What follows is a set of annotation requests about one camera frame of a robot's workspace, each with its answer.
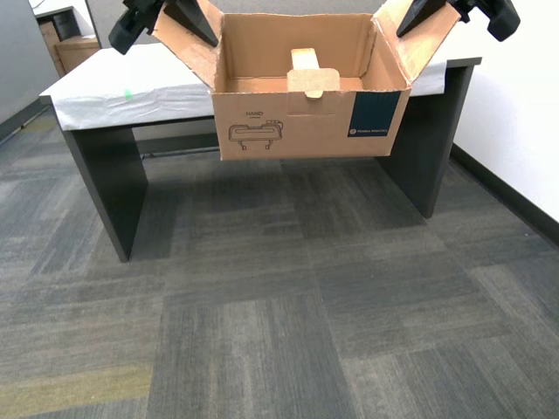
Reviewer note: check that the white plastic table cover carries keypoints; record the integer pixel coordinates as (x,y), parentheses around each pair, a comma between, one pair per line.
(131,78)

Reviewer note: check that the dark grey side table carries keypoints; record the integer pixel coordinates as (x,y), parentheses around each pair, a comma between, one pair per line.
(109,183)

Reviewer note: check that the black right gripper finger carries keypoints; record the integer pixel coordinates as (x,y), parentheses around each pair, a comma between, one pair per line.
(423,13)
(502,22)

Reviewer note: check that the dark background desk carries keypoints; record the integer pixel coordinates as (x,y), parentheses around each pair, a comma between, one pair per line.
(65,26)

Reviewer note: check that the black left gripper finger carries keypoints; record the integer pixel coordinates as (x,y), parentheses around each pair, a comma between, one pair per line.
(190,17)
(126,32)

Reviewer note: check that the brown wooden cabinet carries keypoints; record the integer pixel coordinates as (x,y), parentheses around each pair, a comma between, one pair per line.
(76,57)

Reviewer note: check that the light wooden block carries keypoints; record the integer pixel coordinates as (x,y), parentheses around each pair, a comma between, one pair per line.
(305,59)

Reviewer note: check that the small green tape piece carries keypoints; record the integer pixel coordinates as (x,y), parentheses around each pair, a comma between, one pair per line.
(128,94)

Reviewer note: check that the brown cardboard box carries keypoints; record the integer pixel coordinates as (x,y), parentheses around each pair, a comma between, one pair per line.
(305,131)

